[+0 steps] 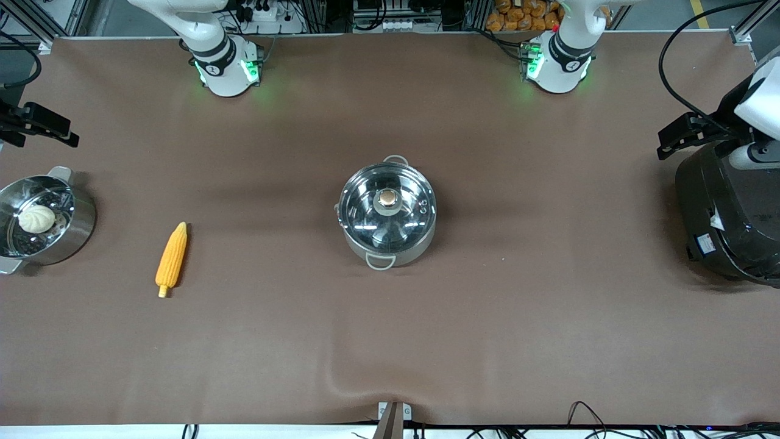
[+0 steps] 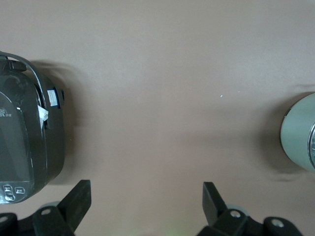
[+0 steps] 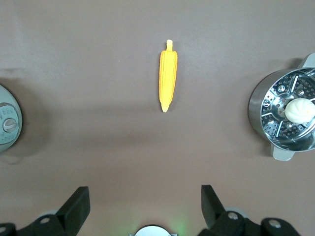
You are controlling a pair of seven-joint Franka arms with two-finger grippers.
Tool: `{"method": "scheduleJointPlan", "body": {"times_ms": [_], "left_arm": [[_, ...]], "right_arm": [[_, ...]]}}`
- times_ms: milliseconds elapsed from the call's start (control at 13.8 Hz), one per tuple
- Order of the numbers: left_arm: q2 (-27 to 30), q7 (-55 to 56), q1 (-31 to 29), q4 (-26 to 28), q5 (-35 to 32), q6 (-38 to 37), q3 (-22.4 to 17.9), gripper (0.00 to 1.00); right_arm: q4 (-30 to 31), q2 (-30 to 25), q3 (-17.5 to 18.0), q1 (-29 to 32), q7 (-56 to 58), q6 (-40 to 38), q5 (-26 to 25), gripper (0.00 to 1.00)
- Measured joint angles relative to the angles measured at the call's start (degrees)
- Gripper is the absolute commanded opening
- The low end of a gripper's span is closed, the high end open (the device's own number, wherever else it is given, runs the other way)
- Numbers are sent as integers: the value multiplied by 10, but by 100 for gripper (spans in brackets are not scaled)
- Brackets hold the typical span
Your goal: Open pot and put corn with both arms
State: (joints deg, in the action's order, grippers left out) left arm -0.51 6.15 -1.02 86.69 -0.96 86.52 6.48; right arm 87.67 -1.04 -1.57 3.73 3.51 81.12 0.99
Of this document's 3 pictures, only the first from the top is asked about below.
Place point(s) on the bag of orange buns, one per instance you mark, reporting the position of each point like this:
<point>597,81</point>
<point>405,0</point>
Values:
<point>518,15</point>

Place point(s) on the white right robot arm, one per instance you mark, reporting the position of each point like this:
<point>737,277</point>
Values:
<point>222,67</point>

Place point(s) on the metal clamp bracket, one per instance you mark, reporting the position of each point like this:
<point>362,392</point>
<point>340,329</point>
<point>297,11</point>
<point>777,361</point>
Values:
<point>385,411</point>

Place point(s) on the long white power strip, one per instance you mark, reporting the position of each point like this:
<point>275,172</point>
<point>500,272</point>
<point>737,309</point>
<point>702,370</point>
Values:
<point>402,25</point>

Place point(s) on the steel steamer pot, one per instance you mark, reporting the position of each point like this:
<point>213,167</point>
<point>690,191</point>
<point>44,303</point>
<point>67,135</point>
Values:
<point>73,231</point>

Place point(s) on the glass pot lid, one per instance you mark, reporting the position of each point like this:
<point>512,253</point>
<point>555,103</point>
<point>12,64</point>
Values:
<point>365,213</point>

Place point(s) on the aluminium frame profile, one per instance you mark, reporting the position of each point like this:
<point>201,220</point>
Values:
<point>740,35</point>
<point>46,44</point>

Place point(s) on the brown table cloth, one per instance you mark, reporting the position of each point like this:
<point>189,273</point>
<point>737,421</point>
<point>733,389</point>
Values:
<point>390,341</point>

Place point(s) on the stainless steel pot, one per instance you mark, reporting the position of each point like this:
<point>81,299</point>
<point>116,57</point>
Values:
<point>420,247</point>

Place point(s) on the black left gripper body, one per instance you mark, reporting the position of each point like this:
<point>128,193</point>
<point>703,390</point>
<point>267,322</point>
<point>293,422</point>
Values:
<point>726,114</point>

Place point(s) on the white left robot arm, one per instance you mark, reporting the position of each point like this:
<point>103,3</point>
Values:
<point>557,67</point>

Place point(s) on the white power strip with plugs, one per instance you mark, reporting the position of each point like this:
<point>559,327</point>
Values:
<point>265,12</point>

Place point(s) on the white steamed bun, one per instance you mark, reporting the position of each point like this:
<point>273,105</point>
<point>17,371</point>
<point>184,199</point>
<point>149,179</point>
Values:
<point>36,219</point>

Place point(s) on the black rice cooker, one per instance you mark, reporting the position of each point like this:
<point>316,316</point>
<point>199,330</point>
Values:
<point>725,213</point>

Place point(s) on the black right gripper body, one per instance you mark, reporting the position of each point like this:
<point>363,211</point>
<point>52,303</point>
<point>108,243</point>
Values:
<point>12,117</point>

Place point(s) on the yellow corn cob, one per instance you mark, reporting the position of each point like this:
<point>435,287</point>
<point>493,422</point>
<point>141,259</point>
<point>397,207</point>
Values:
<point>172,259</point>

